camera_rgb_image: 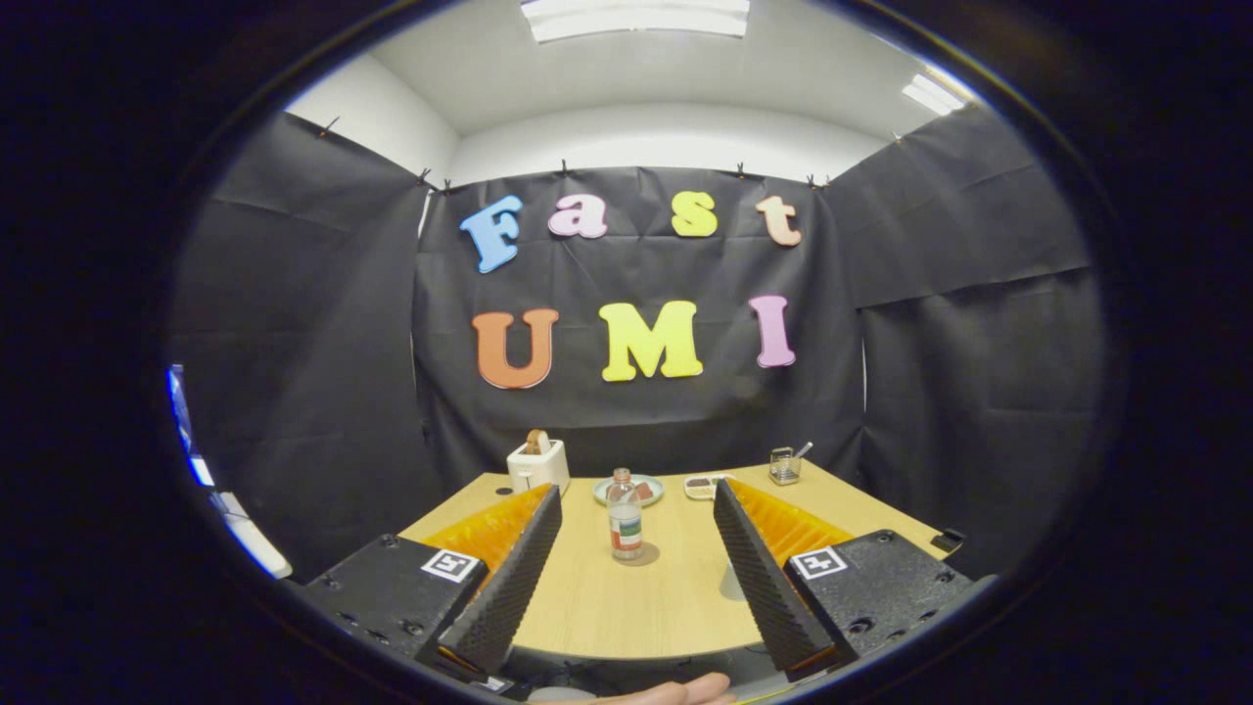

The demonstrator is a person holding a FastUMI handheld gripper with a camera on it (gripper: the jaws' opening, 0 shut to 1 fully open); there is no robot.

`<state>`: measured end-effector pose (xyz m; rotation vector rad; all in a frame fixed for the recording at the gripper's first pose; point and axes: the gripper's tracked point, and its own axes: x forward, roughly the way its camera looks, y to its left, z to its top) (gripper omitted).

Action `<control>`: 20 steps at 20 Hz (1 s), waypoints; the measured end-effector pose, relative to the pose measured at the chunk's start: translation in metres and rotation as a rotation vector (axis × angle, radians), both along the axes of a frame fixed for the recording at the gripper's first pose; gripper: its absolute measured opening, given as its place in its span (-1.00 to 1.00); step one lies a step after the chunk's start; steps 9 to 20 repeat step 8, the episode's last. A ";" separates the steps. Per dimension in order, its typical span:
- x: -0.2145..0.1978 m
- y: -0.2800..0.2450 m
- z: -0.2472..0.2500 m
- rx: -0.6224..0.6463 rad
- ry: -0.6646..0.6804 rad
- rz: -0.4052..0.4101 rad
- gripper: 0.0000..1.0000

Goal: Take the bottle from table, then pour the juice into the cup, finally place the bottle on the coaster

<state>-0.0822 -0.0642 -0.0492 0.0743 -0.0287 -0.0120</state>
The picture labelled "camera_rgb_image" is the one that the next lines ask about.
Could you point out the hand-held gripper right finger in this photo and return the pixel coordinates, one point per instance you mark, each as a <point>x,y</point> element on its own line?
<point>764,587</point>

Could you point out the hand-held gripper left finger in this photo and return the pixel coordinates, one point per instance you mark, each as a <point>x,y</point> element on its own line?
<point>509,587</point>

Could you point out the round brown coaster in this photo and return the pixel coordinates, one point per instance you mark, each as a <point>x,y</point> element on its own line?
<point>650,555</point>

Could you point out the white divided condiment tray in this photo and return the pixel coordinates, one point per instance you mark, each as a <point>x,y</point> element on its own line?
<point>700,488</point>

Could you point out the white toaster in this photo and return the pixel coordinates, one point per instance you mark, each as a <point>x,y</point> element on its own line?
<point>538,472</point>

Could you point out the wooden table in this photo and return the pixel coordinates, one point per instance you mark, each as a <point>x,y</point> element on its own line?
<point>636,617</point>

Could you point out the pale green plate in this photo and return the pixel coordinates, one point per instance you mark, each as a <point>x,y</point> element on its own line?
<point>654,494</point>

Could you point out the bread slice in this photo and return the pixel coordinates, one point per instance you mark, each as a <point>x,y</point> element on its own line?
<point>537,443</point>

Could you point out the black table edge clamp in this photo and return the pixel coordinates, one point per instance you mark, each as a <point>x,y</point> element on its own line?
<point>948,540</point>

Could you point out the black backdrop cloth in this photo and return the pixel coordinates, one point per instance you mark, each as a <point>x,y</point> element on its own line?
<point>313,343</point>

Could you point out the small ceiling light panel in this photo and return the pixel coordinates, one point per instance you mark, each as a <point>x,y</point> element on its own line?
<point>932,94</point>

